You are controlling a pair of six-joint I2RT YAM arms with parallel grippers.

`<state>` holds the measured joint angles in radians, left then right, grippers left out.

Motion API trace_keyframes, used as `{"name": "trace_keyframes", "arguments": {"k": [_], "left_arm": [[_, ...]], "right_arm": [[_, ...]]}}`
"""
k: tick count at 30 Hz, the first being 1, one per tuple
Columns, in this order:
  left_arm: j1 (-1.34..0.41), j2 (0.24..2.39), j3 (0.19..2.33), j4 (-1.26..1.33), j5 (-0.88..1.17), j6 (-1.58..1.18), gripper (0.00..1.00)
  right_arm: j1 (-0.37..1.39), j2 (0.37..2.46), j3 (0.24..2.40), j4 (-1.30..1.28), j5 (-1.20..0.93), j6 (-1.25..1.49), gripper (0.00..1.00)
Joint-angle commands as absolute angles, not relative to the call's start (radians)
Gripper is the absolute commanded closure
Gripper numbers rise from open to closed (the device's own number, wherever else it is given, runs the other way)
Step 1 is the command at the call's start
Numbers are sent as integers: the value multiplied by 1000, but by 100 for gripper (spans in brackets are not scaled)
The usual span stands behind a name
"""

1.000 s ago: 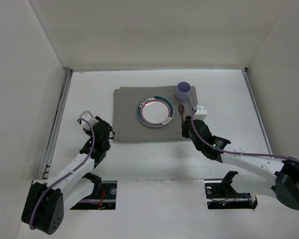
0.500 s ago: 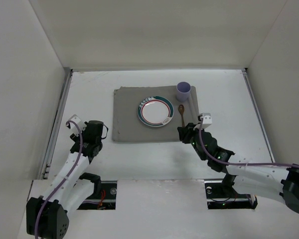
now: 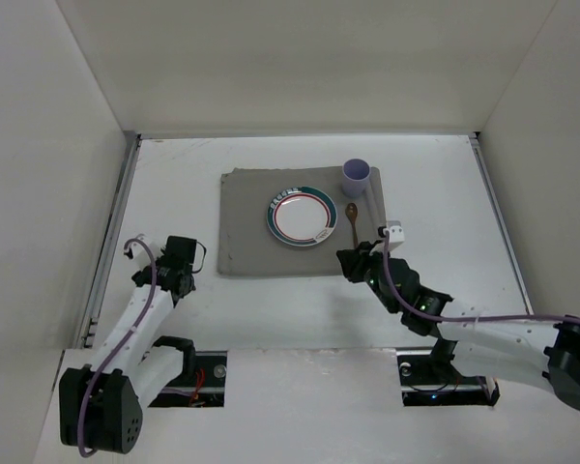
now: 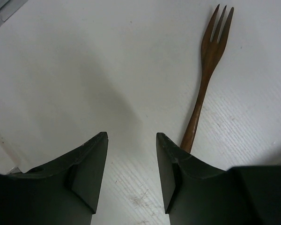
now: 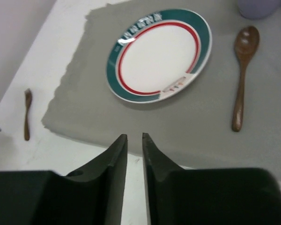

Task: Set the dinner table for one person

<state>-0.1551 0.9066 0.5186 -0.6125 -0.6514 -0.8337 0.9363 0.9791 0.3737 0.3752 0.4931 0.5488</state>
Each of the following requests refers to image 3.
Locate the brown wooden spoon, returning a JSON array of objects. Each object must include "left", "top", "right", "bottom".
[{"left": 345, "top": 202, "right": 359, "bottom": 248}]

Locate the white plate green red rim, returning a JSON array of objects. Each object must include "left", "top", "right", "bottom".
[{"left": 266, "top": 186, "right": 338, "bottom": 247}]

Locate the lilac plastic cup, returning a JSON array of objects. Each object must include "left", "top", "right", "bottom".
[{"left": 342, "top": 159, "right": 371, "bottom": 198}]

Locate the grey cloth placemat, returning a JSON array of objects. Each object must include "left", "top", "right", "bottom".
[{"left": 217, "top": 166, "right": 386, "bottom": 278}]

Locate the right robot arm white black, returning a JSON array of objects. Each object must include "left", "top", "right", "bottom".
[{"left": 335, "top": 241, "right": 580, "bottom": 412}]

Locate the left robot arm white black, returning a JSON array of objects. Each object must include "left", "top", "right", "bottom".
[{"left": 58, "top": 236, "right": 206, "bottom": 458}]

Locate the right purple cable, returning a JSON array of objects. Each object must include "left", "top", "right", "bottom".
[{"left": 381, "top": 229, "right": 580, "bottom": 333}]

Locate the purple cable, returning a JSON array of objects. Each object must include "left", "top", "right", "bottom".
[
  {"left": 79, "top": 236, "right": 156, "bottom": 458},
  {"left": 381, "top": 229, "right": 580, "bottom": 333}
]

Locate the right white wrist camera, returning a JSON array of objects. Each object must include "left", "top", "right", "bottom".
[{"left": 378, "top": 220, "right": 405, "bottom": 251}]

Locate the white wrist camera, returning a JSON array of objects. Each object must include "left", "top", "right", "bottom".
[
  {"left": 123, "top": 234, "right": 155, "bottom": 267},
  {"left": 378, "top": 220, "right": 405, "bottom": 251}
]

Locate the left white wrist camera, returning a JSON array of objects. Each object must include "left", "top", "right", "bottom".
[{"left": 123, "top": 234, "right": 155, "bottom": 267}]

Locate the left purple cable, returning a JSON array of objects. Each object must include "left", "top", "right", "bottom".
[{"left": 79, "top": 236, "right": 156, "bottom": 458}]

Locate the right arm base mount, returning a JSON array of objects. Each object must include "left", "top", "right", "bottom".
[{"left": 396, "top": 340, "right": 500, "bottom": 407}]

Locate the left aluminium frame rail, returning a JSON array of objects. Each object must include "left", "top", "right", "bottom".
[{"left": 72, "top": 130, "right": 141, "bottom": 349}]

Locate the aluminium frame rail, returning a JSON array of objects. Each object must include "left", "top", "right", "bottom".
[
  {"left": 72, "top": 130, "right": 141, "bottom": 349},
  {"left": 469, "top": 132, "right": 535, "bottom": 314}
]

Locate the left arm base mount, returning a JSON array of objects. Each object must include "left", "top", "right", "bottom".
[{"left": 150, "top": 336, "right": 228, "bottom": 408}]

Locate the right aluminium frame rail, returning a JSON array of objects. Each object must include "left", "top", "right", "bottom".
[{"left": 469, "top": 132, "right": 535, "bottom": 314}]

